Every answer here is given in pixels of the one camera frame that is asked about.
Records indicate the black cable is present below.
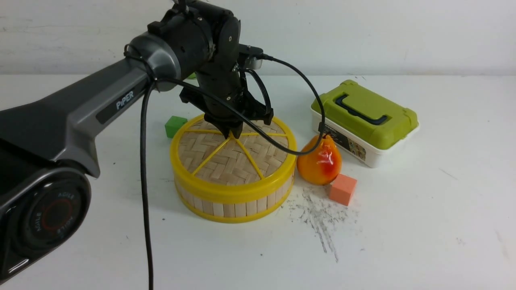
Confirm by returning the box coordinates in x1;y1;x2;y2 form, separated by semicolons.
139;54;326;290

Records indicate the orange yellow toy pear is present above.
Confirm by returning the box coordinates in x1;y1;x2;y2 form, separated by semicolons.
296;134;342;185

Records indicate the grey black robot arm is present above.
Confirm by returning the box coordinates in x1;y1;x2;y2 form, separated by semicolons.
0;0;273;284

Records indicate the yellow woven bamboo steamer lid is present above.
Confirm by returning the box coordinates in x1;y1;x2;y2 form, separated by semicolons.
170;115;295;207

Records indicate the bamboo steamer base yellow rim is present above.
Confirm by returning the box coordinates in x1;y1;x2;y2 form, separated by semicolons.
175;174;295;224

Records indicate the green cube block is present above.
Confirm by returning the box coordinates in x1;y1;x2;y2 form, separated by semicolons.
164;116;188;139

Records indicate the green lidded white storage box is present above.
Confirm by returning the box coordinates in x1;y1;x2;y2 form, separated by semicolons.
311;79;420;168

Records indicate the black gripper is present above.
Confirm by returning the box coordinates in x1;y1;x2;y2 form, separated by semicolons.
179;60;273;139

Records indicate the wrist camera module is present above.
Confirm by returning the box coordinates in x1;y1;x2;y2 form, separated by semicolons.
237;44;264;70

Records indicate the salmon pink cube block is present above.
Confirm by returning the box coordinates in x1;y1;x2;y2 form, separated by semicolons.
329;174;358;206

